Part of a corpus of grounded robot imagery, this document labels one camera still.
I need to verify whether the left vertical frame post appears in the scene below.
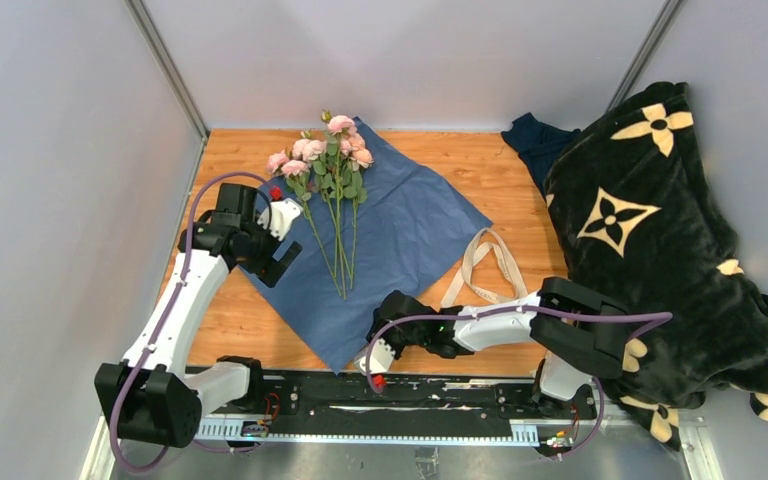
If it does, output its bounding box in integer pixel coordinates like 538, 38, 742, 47
124, 0, 210, 145

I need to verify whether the dark navy cloth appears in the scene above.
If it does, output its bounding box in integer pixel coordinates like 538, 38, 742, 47
501, 112, 581, 199

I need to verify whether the right vertical frame post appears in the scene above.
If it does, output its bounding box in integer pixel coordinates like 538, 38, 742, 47
605, 0, 684, 112

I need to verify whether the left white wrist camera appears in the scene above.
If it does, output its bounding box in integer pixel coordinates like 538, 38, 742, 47
258, 186, 302, 241

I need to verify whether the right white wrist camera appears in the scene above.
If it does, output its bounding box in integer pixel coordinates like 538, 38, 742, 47
354, 338, 395, 393

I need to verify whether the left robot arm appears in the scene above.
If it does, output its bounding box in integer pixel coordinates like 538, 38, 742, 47
94, 183, 302, 448

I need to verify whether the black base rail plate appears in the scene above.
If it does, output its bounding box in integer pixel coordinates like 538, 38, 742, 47
201, 369, 599, 439

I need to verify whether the blue wrapping paper sheet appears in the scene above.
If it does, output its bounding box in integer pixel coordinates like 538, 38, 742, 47
251, 121, 492, 372

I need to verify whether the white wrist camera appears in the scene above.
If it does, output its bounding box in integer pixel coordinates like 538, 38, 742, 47
258, 186, 302, 241
354, 338, 395, 393

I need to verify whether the cream ribbon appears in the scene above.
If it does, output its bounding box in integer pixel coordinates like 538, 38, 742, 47
439, 226, 531, 310

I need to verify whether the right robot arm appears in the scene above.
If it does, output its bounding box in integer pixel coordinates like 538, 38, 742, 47
355, 277, 630, 418

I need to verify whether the aluminium frame rail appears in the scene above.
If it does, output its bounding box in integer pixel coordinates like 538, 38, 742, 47
79, 372, 726, 480

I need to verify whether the vertical frame post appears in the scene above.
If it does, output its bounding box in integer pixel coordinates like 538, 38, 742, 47
605, 0, 684, 112
124, 0, 210, 145

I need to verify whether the black patterned plush blanket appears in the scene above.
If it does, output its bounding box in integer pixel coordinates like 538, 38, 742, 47
543, 82, 768, 449

